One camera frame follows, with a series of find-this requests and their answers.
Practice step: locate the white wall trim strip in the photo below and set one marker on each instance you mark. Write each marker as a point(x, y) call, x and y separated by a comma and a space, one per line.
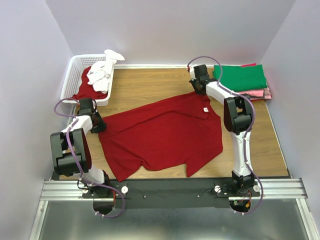
point(150, 66)

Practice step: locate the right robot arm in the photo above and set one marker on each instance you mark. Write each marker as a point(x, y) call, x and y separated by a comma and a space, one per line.
point(238, 119)

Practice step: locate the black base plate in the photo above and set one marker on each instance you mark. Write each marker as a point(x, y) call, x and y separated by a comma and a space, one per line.
point(172, 193)

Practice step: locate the folded green t-shirt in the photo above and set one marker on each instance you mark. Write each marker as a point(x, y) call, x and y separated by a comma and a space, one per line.
point(240, 79)

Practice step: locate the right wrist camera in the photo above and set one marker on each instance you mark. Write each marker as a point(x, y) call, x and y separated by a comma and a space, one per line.
point(191, 70)

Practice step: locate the white plastic laundry basket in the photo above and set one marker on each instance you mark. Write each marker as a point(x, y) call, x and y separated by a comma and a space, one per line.
point(72, 80)

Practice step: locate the red t-shirt in basket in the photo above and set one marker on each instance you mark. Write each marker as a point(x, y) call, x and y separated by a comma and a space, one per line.
point(87, 91)

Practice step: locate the folded mauve t-shirt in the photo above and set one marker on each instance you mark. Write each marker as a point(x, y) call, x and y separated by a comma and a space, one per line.
point(255, 98)

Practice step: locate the dark red t-shirt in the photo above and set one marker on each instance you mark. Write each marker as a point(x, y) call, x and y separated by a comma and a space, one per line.
point(180, 130)

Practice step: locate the white t-shirt in basket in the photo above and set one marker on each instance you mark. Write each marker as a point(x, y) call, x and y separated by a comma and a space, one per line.
point(99, 74)

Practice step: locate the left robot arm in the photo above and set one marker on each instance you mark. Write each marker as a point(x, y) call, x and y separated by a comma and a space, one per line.
point(70, 151)

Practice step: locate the folded magenta t-shirt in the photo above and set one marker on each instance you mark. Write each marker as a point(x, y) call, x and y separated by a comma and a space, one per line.
point(248, 65)

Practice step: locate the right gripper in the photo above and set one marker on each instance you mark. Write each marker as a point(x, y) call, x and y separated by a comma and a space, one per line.
point(196, 90)

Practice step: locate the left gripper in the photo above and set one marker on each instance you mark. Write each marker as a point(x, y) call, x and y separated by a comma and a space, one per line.
point(102, 125)

